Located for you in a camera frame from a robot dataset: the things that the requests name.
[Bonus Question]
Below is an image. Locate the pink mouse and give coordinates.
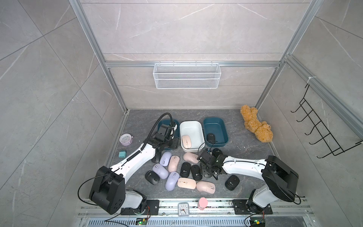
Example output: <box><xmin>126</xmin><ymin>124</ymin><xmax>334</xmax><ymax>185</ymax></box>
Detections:
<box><xmin>196</xmin><ymin>181</ymin><xmax>216</xmax><ymax>194</ymax></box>
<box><xmin>183</xmin><ymin>152</ymin><xmax>199</xmax><ymax>164</ymax></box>
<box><xmin>181</xmin><ymin>135</ymin><xmax>192</xmax><ymax>149</ymax></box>
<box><xmin>177</xmin><ymin>177</ymin><xmax>197</xmax><ymax>190</ymax></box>
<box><xmin>168</xmin><ymin>155</ymin><xmax>180</xmax><ymax>173</ymax></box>

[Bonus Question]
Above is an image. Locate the purple mouse bottom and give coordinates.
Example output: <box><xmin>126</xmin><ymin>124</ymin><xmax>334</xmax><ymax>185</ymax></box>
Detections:
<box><xmin>165</xmin><ymin>171</ymin><xmax>180</xmax><ymax>191</ymax></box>

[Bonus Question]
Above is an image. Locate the purple mouse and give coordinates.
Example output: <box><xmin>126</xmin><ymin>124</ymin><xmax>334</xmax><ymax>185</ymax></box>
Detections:
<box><xmin>165</xmin><ymin>171</ymin><xmax>180</xmax><ymax>191</ymax></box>
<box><xmin>152</xmin><ymin>163</ymin><xmax>169</xmax><ymax>179</ymax></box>
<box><xmin>159</xmin><ymin>151</ymin><xmax>172</xmax><ymax>166</ymax></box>

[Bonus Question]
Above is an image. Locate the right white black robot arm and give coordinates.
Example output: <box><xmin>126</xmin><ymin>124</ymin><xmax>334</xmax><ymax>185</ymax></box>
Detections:
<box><xmin>197</xmin><ymin>151</ymin><xmax>299</xmax><ymax>214</ymax></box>

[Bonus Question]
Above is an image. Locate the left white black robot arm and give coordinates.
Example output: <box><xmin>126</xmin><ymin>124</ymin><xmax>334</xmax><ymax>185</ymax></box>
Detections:
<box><xmin>89</xmin><ymin>121</ymin><xmax>177</xmax><ymax>215</ymax></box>

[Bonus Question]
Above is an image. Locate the left teal storage box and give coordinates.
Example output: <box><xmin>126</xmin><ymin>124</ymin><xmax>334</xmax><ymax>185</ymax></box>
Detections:
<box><xmin>157</xmin><ymin>119</ymin><xmax>180</xmax><ymax>149</ymax></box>

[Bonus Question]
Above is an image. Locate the teal storage box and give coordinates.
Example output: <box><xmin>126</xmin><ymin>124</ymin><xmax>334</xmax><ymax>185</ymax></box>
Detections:
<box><xmin>203</xmin><ymin>117</ymin><xmax>229</xmax><ymax>148</ymax></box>
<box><xmin>157</xmin><ymin>119</ymin><xmax>180</xmax><ymax>149</ymax></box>

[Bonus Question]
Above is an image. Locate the white storage box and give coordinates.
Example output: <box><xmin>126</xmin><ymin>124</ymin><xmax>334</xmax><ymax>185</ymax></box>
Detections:
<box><xmin>180</xmin><ymin>121</ymin><xmax>205</xmax><ymax>152</ymax></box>

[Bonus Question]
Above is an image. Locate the right teal storage box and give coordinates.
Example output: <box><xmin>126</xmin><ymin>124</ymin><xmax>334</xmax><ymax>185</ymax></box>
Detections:
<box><xmin>203</xmin><ymin>117</ymin><xmax>229</xmax><ymax>148</ymax></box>

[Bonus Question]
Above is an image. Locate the purple mouse top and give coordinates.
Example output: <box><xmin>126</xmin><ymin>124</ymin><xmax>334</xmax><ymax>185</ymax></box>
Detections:
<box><xmin>159</xmin><ymin>151</ymin><xmax>172</xmax><ymax>166</ymax></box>

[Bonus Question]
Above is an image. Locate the purple mouse middle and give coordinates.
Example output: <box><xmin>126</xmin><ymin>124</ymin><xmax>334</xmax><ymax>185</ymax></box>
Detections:
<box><xmin>152</xmin><ymin>163</ymin><xmax>169</xmax><ymax>179</ymax></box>

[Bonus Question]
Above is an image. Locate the pink cylinder object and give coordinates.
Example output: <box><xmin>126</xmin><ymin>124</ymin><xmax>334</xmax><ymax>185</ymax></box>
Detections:
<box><xmin>198</xmin><ymin>197</ymin><xmax>208</xmax><ymax>211</ymax></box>

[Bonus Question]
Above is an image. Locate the small teal block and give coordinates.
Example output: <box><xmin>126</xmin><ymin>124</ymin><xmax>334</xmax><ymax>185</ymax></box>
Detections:
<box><xmin>118</xmin><ymin>150</ymin><xmax>127</xmax><ymax>159</ymax></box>

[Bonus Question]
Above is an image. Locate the small white desk clock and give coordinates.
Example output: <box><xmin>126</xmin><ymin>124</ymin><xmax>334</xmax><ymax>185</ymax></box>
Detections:
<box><xmin>178</xmin><ymin>202</ymin><xmax>190</xmax><ymax>217</ymax></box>

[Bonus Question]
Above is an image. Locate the brown teddy bear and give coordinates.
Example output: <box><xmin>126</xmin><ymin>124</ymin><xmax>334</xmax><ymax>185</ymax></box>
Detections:
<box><xmin>240</xmin><ymin>105</ymin><xmax>273</xmax><ymax>143</ymax></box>

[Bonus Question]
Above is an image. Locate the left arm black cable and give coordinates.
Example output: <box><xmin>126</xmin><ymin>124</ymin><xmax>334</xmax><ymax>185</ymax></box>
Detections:
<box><xmin>141</xmin><ymin>113</ymin><xmax>173</xmax><ymax>151</ymax></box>

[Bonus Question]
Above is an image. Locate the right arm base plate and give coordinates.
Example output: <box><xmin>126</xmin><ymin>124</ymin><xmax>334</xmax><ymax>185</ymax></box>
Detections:
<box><xmin>231</xmin><ymin>199</ymin><xmax>273</xmax><ymax>215</ymax></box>

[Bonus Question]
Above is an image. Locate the white wire mesh basket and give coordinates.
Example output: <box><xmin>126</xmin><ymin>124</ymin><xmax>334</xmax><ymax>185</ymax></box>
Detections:
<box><xmin>153</xmin><ymin>63</ymin><xmax>221</xmax><ymax>89</ymax></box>

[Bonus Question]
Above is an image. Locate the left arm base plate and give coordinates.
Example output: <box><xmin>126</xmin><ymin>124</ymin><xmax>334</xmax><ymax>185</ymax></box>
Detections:
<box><xmin>120</xmin><ymin>200</ymin><xmax>160</xmax><ymax>215</ymax></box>

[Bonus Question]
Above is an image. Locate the black wall hook rack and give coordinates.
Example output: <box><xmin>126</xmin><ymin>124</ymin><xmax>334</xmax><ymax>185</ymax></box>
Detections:
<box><xmin>290</xmin><ymin>84</ymin><xmax>363</xmax><ymax>159</ymax></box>

